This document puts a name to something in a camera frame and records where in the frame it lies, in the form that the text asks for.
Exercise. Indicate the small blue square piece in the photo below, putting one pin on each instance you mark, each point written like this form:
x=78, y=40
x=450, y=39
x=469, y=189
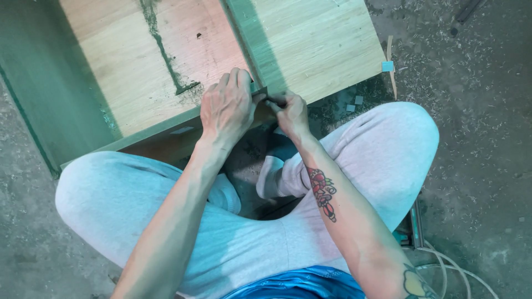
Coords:
x=350, y=108
x=358, y=99
x=387, y=66

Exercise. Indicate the small dark tool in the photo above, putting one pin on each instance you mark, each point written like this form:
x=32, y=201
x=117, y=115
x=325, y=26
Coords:
x=274, y=100

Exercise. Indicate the wooden cabinet with green edges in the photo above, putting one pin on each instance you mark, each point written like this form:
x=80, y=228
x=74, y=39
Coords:
x=133, y=70

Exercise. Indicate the blue shirt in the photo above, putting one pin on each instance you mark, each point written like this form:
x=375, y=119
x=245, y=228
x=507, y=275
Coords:
x=299, y=284

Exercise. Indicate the white sock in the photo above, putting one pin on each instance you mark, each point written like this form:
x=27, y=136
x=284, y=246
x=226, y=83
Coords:
x=226, y=193
x=269, y=176

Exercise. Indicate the grey sweatpants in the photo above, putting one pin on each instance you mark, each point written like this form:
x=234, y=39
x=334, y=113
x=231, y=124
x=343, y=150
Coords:
x=249, y=245

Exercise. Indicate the person's left hand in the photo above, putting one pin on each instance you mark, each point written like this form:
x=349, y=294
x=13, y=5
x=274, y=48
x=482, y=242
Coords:
x=226, y=110

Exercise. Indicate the thin wood edge strip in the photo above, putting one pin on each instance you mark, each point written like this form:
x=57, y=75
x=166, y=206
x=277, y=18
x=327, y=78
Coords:
x=392, y=83

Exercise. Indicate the teal power tool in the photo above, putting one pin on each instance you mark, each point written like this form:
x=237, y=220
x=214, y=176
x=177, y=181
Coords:
x=413, y=228

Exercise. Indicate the person's right hand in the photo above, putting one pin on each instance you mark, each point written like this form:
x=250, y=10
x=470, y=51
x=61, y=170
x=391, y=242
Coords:
x=295, y=118

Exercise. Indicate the dark metal tool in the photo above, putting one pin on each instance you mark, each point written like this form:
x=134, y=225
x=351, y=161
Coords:
x=465, y=14

